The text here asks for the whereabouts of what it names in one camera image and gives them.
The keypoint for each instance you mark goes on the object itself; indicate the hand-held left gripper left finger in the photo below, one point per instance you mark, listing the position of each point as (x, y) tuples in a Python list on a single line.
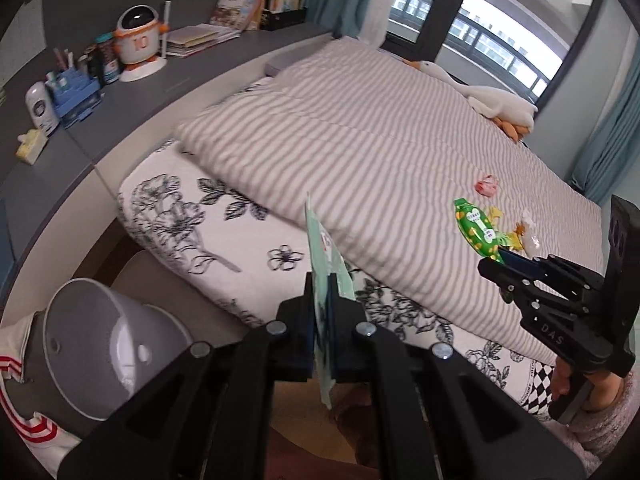
[(307, 332)]

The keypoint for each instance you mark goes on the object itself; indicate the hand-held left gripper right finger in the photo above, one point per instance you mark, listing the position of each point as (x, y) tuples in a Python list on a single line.
[(336, 340)]

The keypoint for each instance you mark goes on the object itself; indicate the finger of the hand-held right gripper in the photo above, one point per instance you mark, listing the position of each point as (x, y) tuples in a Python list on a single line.
[(575, 280), (492, 270)]

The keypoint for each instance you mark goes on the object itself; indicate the green snack packet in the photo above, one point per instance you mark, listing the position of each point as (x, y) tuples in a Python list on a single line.
[(475, 227)]

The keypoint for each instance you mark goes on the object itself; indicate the yellow rubber bands bundle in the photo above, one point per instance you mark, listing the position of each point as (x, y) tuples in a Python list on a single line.
[(495, 214)]

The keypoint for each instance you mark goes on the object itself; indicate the light green packet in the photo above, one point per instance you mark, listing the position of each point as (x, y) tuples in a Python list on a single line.
[(325, 260)]

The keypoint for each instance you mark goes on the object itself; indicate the grey trash bin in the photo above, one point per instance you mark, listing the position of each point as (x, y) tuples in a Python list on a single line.
[(100, 340)]

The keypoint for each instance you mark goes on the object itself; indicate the person's right hand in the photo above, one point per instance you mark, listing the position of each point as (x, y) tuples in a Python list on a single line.
[(561, 382)]

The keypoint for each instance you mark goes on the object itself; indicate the pink crumpled wrapper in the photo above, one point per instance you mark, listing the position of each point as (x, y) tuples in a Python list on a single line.
[(486, 185)]

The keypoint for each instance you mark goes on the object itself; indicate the white goose plush toy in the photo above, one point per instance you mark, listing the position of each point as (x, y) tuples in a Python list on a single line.
[(495, 100)]

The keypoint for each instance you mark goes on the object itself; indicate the grey striped duvet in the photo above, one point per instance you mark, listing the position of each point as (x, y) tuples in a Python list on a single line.
[(375, 135)]

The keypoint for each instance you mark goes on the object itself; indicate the floral white bed sheet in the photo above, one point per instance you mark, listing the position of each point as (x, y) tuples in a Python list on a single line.
[(165, 200)]

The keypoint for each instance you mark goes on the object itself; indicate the dark framed window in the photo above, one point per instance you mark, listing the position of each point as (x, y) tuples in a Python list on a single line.
[(480, 20)]

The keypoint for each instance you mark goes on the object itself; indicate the grey pillow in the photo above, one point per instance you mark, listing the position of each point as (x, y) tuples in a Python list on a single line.
[(295, 55)]

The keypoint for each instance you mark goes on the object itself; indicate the grey bedside shelf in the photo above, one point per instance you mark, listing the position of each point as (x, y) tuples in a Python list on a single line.
[(130, 110)]

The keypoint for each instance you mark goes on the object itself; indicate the white sheer curtain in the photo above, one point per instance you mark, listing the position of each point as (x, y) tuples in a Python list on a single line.
[(382, 5)]

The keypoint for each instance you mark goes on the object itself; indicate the white garment with red stripes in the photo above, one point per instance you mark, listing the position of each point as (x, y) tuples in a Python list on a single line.
[(30, 440)]

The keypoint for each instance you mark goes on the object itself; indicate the stack of thin booklets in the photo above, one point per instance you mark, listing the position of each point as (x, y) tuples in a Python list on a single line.
[(200, 40)]

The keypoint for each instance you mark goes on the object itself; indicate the black book box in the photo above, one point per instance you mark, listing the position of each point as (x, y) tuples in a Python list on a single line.
[(282, 19)]

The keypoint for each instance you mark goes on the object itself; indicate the blue desk organizer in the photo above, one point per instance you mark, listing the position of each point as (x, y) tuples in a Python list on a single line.
[(75, 97)]

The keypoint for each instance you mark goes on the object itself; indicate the leaning picture book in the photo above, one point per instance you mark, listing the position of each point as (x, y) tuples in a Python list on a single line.
[(235, 7)]

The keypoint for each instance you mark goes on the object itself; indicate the white orange robot toy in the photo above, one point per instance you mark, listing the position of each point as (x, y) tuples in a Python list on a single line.
[(136, 42)]

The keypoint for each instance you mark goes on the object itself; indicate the dark jar with blue lid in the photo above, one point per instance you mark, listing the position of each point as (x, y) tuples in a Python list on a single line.
[(107, 57)]

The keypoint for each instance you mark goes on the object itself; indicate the dark small bottle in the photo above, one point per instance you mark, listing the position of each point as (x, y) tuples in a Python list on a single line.
[(89, 65)]

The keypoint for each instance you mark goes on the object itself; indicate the white plastic bottle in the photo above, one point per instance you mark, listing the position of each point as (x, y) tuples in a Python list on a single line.
[(42, 110)]

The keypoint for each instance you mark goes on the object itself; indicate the pens in organizer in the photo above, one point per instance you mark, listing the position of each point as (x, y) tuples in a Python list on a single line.
[(64, 60)]

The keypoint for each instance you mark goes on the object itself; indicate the white paper on wall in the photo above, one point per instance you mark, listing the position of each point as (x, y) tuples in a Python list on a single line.
[(20, 40)]

